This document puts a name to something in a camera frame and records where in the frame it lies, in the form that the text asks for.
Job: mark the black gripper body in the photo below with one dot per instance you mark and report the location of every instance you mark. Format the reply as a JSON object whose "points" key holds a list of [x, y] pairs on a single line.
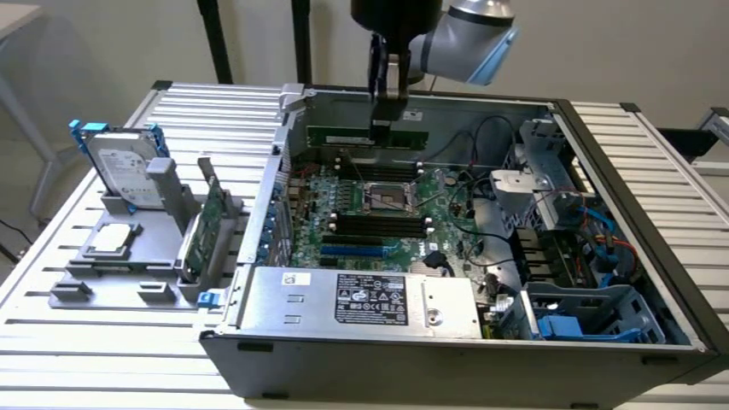
{"points": [[396, 17]]}

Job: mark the green RAM stick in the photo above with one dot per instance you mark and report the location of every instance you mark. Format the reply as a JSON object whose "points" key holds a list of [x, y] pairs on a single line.
{"points": [[341, 138]]}

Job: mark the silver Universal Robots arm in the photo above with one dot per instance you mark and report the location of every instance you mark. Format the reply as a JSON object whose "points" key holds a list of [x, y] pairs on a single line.
{"points": [[461, 38]]}

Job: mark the black RAM slot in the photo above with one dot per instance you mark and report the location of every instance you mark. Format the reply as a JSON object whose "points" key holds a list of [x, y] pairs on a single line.
{"points": [[376, 174], [379, 221], [376, 164], [379, 232], [379, 216], [376, 169], [379, 227], [376, 179]]}

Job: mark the black expansion slot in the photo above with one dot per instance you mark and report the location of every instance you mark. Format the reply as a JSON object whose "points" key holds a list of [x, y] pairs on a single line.
{"points": [[352, 241]]}

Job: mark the grey case latch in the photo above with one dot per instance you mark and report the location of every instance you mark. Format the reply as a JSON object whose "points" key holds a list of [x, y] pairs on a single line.
{"points": [[296, 96]]}

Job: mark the black stand pole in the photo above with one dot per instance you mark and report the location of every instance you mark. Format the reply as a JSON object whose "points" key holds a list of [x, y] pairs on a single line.
{"points": [[301, 38], [216, 38]]}

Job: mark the metal CPU socket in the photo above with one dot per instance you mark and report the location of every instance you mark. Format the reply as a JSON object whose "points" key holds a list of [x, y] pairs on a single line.
{"points": [[385, 197]]}

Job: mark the grey metal disk bay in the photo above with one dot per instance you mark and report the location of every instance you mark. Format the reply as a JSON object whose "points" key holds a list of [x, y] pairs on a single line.
{"points": [[541, 149]]}

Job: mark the green motherboard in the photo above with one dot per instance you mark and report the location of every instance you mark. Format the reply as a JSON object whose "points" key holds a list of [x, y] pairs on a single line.
{"points": [[449, 213]]}

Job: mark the green graphics card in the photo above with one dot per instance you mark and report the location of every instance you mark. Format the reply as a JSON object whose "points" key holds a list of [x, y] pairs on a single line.
{"points": [[208, 222]]}

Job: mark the black fan shroud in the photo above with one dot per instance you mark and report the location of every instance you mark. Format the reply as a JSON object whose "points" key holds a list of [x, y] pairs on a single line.
{"points": [[541, 256]]}

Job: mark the silver hard disk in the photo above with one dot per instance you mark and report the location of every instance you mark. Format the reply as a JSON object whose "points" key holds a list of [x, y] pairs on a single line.
{"points": [[123, 168]]}

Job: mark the black power supply label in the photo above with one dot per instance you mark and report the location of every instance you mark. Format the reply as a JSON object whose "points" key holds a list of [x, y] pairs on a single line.
{"points": [[373, 299]]}

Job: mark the silver power supply unit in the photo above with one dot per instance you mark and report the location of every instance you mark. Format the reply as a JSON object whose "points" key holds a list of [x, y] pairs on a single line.
{"points": [[308, 299]]}

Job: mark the blue plastic clip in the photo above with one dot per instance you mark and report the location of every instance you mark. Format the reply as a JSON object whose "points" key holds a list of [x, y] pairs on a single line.
{"points": [[208, 298]]}

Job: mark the silver CPU chip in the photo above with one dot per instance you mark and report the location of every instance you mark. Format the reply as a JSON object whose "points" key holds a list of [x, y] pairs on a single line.
{"points": [[116, 238]]}

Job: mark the grey parts rack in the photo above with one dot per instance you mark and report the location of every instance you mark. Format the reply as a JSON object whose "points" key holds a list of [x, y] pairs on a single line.
{"points": [[153, 273]]}

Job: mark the grey desk leg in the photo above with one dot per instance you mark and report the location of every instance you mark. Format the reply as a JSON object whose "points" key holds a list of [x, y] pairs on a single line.
{"points": [[33, 128]]}

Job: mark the blue plastic drive cage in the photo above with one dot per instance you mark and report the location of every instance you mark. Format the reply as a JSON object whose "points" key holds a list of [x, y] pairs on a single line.
{"points": [[592, 312]]}

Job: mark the open black PC case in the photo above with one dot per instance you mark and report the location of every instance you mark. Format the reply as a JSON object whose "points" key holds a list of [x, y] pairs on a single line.
{"points": [[433, 367]]}

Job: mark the blue disk bracket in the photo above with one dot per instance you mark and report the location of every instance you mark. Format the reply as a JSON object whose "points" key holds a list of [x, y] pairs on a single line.
{"points": [[93, 127]]}

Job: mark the grey neighbouring table frame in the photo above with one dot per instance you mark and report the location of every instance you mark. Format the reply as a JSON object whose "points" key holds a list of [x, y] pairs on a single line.
{"points": [[712, 136]]}

